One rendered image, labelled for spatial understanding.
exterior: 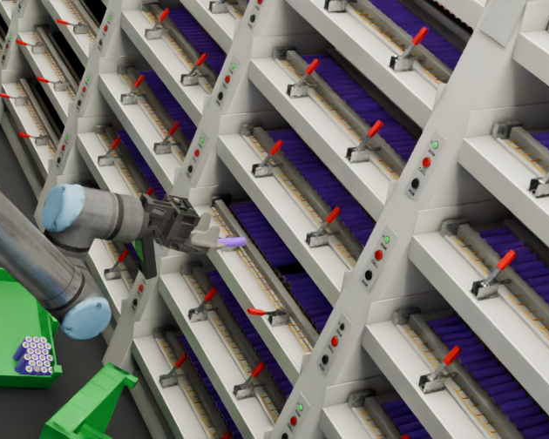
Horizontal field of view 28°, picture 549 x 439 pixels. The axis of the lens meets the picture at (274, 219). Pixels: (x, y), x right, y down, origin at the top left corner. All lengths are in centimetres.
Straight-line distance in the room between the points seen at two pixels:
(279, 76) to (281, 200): 28
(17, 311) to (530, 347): 148
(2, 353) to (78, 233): 78
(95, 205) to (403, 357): 61
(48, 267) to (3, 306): 94
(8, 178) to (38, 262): 175
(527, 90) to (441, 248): 30
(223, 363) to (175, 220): 44
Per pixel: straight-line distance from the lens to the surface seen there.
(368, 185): 200
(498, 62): 180
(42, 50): 365
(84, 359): 287
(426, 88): 197
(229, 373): 238
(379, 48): 210
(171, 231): 209
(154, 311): 270
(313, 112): 222
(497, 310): 176
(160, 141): 280
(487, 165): 178
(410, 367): 190
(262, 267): 234
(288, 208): 224
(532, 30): 180
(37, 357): 268
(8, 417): 261
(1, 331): 276
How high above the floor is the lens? 160
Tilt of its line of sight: 24 degrees down
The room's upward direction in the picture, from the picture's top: 25 degrees clockwise
